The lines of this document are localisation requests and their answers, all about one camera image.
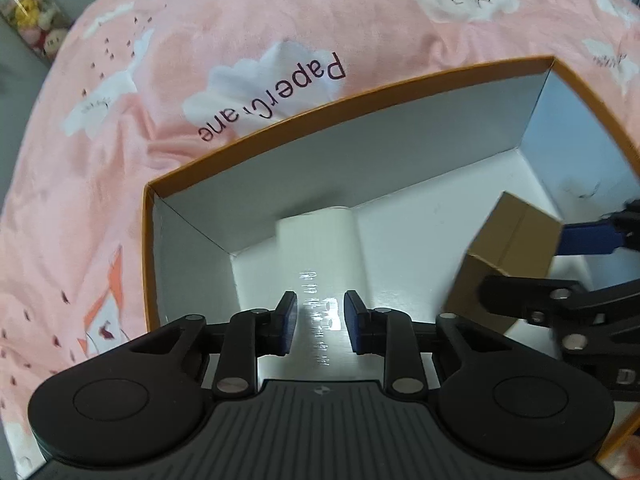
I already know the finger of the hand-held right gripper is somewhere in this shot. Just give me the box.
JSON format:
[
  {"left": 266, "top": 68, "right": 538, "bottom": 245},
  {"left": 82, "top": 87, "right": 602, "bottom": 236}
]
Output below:
[
  {"left": 556, "top": 199, "right": 640, "bottom": 258},
  {"left": 477, "top": 274, "right": 640, "bottom": 361}
]

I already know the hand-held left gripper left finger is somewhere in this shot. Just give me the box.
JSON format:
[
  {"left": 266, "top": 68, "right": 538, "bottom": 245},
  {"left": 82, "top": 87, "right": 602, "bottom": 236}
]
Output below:
[{"left": 125, "top": 290, "right": 299, "bottom": 402}]

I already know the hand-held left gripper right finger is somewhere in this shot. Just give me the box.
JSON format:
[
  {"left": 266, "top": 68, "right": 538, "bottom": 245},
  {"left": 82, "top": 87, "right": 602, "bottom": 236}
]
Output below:
[{"left": 344, "top": 290, "right": 521, "bottom": 403}]

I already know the small brown cardboard box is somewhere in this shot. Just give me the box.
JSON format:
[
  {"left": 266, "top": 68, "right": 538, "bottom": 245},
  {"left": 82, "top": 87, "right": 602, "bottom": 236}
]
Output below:
[{"left": 442, "top": 191, "right": 566, "bottom": 336}]

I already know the white packet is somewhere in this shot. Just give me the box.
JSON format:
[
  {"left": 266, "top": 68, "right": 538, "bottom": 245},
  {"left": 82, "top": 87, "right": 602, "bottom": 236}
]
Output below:
[{"left": 274, "top": 205, "right": 373, "bottom": 381}]

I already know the orange cardboard box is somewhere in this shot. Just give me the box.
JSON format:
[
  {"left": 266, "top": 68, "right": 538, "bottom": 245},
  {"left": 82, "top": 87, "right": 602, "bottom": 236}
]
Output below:
[{"left": 142, "top": 55, "right": 640, "bottom": 463}]

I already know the pink printed blanket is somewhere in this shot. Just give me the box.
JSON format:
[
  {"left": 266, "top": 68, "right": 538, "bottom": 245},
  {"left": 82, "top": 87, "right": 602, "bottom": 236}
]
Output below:
[{"left": 0, "top": 0, "right": 640, "bottom": 478}]

